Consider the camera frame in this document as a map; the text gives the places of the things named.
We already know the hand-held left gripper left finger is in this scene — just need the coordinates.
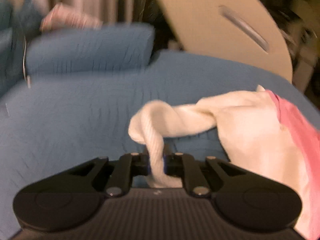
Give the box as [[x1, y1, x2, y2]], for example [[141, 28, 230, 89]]
[[65, 152, 151, 197]]

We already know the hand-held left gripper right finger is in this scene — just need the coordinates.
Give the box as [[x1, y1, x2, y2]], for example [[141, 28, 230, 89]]
[[163, 151, 247, 197]]

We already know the white and pink sweater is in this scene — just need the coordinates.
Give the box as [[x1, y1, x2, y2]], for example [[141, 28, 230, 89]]
[[128, 84, 320, 240]]

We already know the blue quilted bed blanket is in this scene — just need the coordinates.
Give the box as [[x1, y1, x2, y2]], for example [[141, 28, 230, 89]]
[[0, 49, 320, 240]]

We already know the blue quilted pillow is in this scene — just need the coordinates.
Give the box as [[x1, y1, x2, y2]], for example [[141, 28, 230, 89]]
[[24, 23, 156, 77]]

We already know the pink striped cloth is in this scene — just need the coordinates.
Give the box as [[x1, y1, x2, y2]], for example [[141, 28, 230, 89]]
[[39, 2, 103, 32]]

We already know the dark blue hanging cloth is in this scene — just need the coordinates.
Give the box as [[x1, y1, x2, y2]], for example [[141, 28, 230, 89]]
[[0, 0, 44, 94]]

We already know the grey bar handle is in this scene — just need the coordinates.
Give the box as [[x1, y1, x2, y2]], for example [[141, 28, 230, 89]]
[[218, 4, 271, 53]]

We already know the thin grey cable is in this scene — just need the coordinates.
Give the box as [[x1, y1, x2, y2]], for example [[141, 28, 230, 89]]
[[21, 35, 32, 89]]

